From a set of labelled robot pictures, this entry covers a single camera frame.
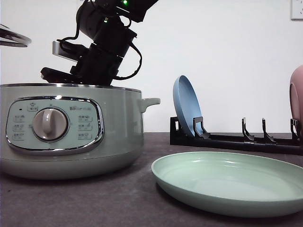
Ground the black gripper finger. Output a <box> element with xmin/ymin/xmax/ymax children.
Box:
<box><xmin>40</xmin><ymin>67</ymin><xmax>82</xmax><ymax>84</ymax></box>

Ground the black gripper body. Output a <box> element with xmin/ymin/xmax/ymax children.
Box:
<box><xmin>70</xmin><ymin>42</ymin><xmax>123</xmax><ymax>86</ymax></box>

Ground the glass steamer lid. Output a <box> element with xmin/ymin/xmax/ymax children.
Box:
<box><xmin>0</xmin><ymin>24</ymin><xmax>32</xmax><ymax>47</ymax></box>

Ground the green plate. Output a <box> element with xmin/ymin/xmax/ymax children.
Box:
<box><xmin>151</xmin><ymin>151</ymin><xmax>303</xmax><ymax>218</ymax></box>

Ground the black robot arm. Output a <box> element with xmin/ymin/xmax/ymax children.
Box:
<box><xmin>70</xmin><ymin>0</ymin><xmax>159</xmax><ymax>86</ymax></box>

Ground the green electric steamer pot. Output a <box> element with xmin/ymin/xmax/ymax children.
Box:
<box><xmin>0</xmin><ymin>83</ymin><xmax>161</xmax><ymax>179</ymax></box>

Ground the blue plate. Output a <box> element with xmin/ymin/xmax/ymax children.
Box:
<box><xmin>173</xmin><ymin>75</ymin><xmax>202</xmax><ymax>135</ymax></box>

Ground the pink plate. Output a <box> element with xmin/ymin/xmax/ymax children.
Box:
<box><xmin>289</xmin><ymin>65</ymin><xmax>303</xmax><ymax>135</ymax></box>

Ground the black dish rack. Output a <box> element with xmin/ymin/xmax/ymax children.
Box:
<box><xmin>170</xmin><ymin>117</ymin><xmax>303</xmax><ymax>155</ymax></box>

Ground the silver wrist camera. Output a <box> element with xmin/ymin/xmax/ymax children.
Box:
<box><xmin>52</xmin><ymin>41</ymin><xmax>80</xmax><ymax>62</ymax></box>

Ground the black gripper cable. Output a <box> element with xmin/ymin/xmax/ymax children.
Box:
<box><xmin>57</xmin><ymin>15</ymin><xmax>142</xmax><ymax>79</ymax></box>

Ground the white wall socket right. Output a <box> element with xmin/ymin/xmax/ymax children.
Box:
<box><xmin>291</xmin><ymin>0</ymin><xmax>303</xmax><ymax>23</ymax></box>

